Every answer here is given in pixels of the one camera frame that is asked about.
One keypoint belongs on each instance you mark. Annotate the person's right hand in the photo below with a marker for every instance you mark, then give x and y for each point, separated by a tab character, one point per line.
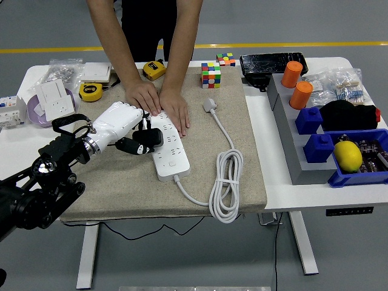
144	97

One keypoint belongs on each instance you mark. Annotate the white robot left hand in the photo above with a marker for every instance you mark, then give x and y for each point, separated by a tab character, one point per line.
116	121

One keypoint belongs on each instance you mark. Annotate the person's left hand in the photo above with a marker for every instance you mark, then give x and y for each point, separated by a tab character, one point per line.
175	109

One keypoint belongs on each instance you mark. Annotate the white power strip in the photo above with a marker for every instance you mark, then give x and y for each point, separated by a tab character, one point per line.
172	169

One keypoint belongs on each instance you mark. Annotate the person's left forearm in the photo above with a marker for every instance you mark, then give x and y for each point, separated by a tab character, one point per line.
182	39

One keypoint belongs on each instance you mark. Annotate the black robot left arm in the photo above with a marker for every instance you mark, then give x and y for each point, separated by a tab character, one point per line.
36	194

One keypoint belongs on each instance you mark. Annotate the person's right forearm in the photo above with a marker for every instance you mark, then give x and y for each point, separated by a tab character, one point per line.
112	36

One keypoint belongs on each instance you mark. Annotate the large colourful puzzle cube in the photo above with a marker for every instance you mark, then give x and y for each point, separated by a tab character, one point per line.
211	75

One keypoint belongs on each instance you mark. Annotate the white socket panel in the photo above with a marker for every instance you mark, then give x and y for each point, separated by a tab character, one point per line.
60	107

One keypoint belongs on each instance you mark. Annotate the grey-brown mat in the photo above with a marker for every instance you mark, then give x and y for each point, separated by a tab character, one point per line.
127	188

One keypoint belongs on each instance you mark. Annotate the small colourful puzzle cube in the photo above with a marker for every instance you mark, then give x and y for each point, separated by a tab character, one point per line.
225	59

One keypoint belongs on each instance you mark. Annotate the person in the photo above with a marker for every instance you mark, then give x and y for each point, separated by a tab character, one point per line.
148	24

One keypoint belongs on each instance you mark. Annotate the clear bag of screws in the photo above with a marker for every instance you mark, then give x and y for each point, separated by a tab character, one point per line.
60	72

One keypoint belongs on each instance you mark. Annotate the purple plate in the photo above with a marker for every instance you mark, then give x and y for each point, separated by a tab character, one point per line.
38	119

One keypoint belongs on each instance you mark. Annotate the black plastic-wrapped tray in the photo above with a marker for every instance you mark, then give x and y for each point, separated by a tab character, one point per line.
263	63

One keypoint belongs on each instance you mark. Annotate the white circuit breaker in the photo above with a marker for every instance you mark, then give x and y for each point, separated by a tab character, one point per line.
12	112

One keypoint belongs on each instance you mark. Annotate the orange cylinder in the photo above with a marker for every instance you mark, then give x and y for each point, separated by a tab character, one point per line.
291	74
301	95

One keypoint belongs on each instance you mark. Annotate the blue block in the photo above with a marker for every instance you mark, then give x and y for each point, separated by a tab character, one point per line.
308	121
318	150

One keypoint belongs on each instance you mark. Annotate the white table leg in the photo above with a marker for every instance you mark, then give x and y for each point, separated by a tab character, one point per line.
86	257
303	242

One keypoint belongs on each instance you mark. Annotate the grey stepped stand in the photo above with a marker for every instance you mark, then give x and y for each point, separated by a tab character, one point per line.
303	169

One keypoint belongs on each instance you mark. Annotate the clear bag of small parts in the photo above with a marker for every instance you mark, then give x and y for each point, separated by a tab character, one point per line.
318	86

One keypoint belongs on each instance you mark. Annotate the black cloth with red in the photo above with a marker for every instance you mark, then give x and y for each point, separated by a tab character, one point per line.
348	116

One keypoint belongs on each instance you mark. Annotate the clear bag of resistors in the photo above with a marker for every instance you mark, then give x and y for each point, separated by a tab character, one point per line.
348	91

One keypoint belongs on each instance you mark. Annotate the yellow lemon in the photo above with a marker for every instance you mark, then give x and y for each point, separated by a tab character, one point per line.
348	157

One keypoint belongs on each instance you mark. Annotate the blue plastic bin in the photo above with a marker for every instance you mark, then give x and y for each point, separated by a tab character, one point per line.
357	179

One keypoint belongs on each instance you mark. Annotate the dark electronic components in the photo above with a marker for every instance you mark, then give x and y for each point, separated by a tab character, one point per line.
371	148

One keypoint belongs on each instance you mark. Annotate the black table control panel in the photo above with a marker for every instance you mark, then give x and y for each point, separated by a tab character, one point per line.
348	211

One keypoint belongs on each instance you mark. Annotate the white wall switch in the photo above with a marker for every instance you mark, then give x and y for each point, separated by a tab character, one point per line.
96	72

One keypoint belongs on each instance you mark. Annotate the white switch panel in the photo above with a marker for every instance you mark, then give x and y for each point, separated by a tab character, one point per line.
51	89

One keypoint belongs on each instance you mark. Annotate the grey under-table bracket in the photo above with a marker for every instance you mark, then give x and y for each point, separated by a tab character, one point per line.
266	219

